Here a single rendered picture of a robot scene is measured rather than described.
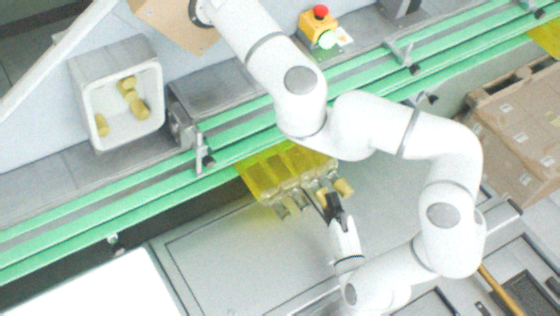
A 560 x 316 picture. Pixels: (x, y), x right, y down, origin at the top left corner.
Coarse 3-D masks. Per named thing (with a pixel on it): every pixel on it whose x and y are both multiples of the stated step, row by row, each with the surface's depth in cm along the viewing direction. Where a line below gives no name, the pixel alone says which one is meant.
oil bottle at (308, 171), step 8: (280, 144) 145; (288, 144) 146; (296, 144) 146; (288, 152) 144; (296, 152) 144; (304, 152) 144; (296, 160) 143; (304, 160) 143; (312, 160) 143; (296, 168) 142; (304, 168) 142; (312, 168) 142; (304, 176) 141; (312, 176) 141; (304, 184) 142
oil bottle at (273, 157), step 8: (264, 152) 144; (272, 152) 144; (280, 152) 144; (264, 160) 143; (272, 160) 142; (280, 160) 143; (288, 160) 143; (272, 168) 141; (280, 168) 141; (288, 168) 141; (280, 176) 140; (288, 176) 140; (296, 176) 140; (288, 184) 139; (296, 184) 139; (288, 192) 140
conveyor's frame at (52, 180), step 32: (448, 0) 160; (480, 0) 162; (352, 32) 151; (384, 32) 152; (224, 64) 142; (320, 64) 144; (192, 96) 136; (224, 96) 136; (160, 128) 142; (64, 160) 135; (96, 160) 136; (128, 160) 136; (0, 192) 129; (32, 192) 130; (64, 192) 130; (0, 224) 125
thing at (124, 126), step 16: (144, 64) 116; (96, 80) 113; (112, 80) 114; (144, 80) 129; (160, 80) 122; (96, 96) 126; (112, 96) 129; (144, 96) 134; (160, 96) 126; (96, 112) 130; (112, 112) 133; (128, 112) 135; (160, 112) 131; (112, 128) 133; (128, 128) 133; (144, 128) 133; (96, 144) 127; (112, 144) 131
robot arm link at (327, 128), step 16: (352, 96) 96; (368, 96) 96; (336, 112) 96; (352, 112) 95; (368, 112) 94; (384, 112) 94; (400, 112) 94; (320, 128) 107; (336, 128) 98; (352, 128) 96; (368, 128) 95; (384, 128) 94; (400, 128) 93; (304, 144) 108; (320, 144) 107; (336, 144) 103; (352, 144) 99; (368, 144) 97; (384, 144) 95; (352, 160) 106
